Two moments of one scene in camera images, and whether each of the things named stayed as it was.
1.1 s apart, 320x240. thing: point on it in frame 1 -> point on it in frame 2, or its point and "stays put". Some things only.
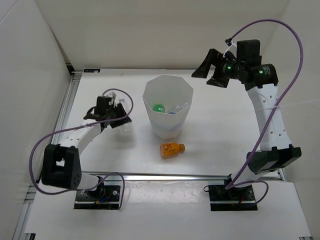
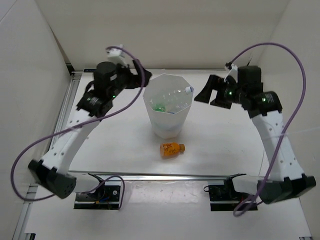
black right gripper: (213, 57) -> (214, 82)
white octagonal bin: (169, 90) stays put
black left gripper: (119, 109) -> (135, 80)
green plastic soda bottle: (159, 108) stays put
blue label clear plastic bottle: (174, 108) stays put
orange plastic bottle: (169, 150) stays put
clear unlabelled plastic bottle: (125, 132) -> (172, 97)
